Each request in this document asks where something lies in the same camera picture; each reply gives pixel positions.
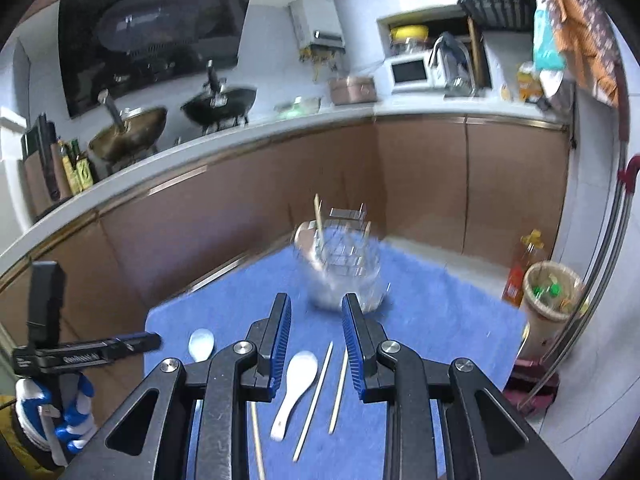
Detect yellow dish soap bottle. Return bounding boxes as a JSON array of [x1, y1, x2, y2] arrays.
[[517, 62, 544, 104]]

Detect teal hanging bag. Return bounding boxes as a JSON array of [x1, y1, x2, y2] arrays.
[[532, 0, 568, 72]]

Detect woven wastebasket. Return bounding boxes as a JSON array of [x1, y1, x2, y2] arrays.
[[520, 261, 587, 362]]

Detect dark bottle with yellow label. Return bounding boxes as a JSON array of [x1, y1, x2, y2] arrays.
[[75, 147, 96, 190], [60, 140, 82, 195]]

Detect blue towel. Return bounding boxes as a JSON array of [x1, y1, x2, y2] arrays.
[[145, 240, 531, 480]]

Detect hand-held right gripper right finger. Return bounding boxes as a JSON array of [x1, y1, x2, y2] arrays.
[[341, 292, 576, 480]]

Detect white plastic bag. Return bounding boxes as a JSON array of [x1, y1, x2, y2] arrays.
[[540, 70, 574, 112]]

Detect brown kitchen cabinet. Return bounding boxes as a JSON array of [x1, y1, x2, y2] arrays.
[[0, 115, 571, 411]]

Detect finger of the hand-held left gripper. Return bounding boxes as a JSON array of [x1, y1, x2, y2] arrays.
[[114, 332, 163, 359]]

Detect brown rice cooker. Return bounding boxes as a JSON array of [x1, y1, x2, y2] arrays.
[[329, 76, 377, 106]]

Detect person's left hand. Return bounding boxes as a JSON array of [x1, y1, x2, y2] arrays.
[[14, 374, 98, 468]]

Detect metal wire utensil holder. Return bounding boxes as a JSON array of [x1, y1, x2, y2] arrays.
[[294, 203, 389, 312]]

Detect metal pole with red handle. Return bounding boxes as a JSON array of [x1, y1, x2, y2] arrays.
[[520, 155, 640, 411]]

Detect white ceramic spoon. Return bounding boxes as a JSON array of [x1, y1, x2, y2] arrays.
[[188, 328, 216, 363], [270, 351, 319, 442]]

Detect wooden board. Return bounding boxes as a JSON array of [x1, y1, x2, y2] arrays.
[[467, 15, 493, 90]]

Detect white microwave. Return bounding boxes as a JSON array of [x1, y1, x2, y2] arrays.
[[390, 52, 446, 92]]

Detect metal bowl with lid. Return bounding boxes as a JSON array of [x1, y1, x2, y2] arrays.
[[275, 96, 321, 119]]

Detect cooking oil bottle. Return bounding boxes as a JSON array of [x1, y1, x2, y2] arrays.
[[502, 230, 546, 307]]

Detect white water heater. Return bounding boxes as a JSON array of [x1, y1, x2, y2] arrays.
[[289, 0, 346, 62]]

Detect jar with yellow lid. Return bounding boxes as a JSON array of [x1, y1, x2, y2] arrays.
[[390, 24, 431, 56]]

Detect brass wok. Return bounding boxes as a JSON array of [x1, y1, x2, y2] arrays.
[[89, 90, 168, 163]]

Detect black range hood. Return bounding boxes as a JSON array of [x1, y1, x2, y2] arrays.
[[57, 0, 258, 117]]

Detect orange patterned apron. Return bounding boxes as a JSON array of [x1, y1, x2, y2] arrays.
[[542, 0, 621, 107]]

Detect black wok with lid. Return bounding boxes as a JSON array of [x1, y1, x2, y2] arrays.
[[181, 60, 258, 136]]

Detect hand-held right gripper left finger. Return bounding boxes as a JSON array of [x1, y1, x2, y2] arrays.
[[62, 292, 293, 480]]

